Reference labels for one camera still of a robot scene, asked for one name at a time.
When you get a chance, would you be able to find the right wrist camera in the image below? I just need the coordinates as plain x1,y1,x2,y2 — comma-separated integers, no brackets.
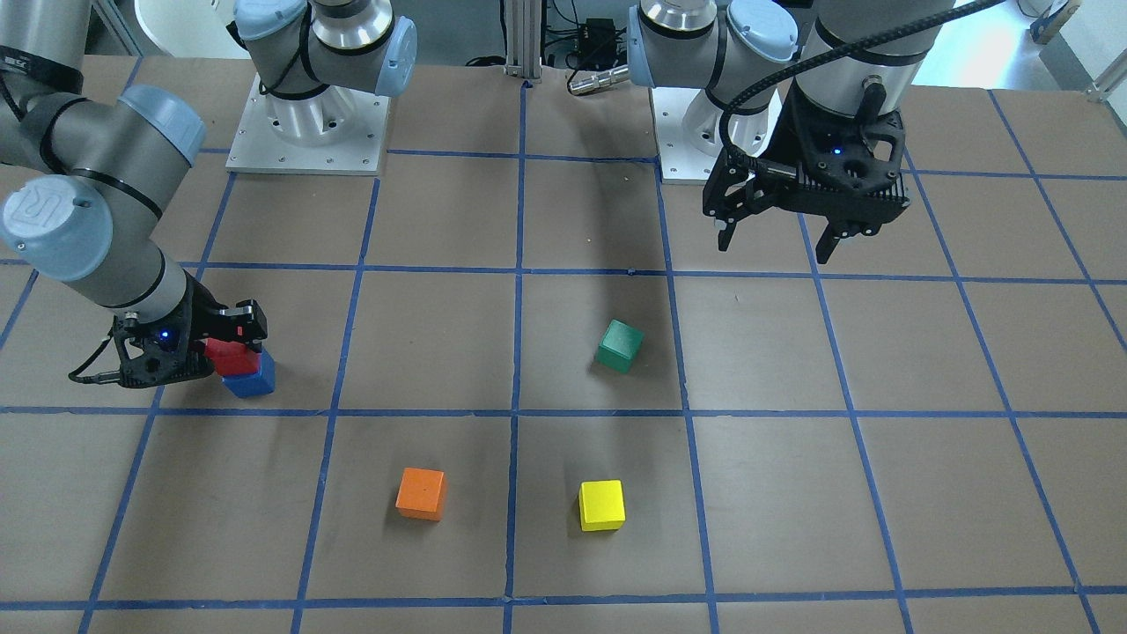
66,309,215,389

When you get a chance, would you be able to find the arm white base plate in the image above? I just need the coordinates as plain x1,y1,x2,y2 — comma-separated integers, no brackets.
650,88,786,186
225,77,392,177

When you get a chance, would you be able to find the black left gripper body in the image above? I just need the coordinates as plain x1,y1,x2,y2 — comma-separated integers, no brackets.
702,79,888,236

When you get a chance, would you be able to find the orange wooden block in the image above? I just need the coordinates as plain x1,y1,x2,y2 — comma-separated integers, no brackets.
394,467,447,523

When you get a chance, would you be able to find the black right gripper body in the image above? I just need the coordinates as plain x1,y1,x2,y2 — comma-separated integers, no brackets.
181,274,269,352

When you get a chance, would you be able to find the blue wooden block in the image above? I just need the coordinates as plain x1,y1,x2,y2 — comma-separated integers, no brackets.
221,350,276,398

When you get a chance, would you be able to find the aluminium frame post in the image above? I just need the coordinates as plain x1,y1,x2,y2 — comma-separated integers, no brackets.
502,0,545,84

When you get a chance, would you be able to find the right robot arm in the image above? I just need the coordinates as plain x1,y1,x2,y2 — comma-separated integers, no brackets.
3,1,418,352

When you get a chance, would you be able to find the red wooden block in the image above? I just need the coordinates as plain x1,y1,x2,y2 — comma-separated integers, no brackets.
204,338,261,378

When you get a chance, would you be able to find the green wooden block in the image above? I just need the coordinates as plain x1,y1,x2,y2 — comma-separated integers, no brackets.
594,320,645,374

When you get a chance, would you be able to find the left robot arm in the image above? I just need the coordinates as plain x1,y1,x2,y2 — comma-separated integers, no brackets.
625,1,953,264

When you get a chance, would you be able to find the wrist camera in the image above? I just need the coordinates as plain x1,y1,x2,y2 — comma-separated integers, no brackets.
746,93,912,234
66,309,215,389

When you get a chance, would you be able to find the yellow wooden block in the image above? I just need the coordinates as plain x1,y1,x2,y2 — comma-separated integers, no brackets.
577,479,625,532

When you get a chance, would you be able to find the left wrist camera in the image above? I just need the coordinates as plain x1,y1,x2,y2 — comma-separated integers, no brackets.
746,93,912,234

